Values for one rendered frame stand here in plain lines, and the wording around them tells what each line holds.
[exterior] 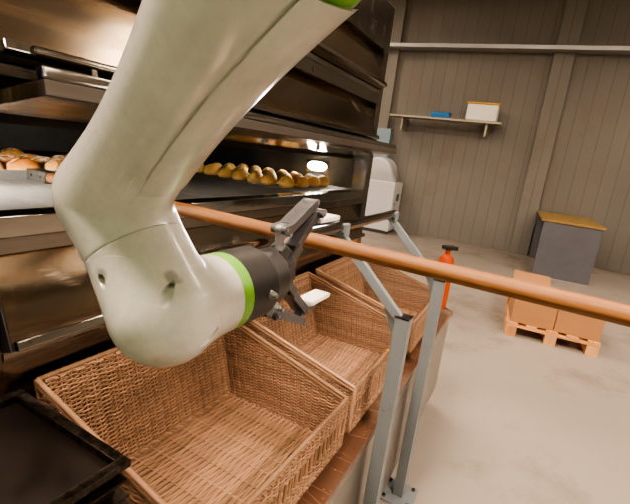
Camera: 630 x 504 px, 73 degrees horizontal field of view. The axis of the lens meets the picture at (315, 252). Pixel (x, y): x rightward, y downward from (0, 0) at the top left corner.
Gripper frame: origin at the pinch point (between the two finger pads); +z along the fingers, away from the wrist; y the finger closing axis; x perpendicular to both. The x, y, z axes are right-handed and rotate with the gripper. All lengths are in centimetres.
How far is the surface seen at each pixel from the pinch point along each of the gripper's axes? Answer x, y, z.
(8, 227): -53, 3, -22
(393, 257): 10.0, -0.9, 6.6
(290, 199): -55, 2, 78
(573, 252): 81, 76, 621
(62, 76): -38.5, -23.7, -20.8
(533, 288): 31.9, -1.0, 6.7
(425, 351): 3, 52, 93
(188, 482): -27, 60, 0
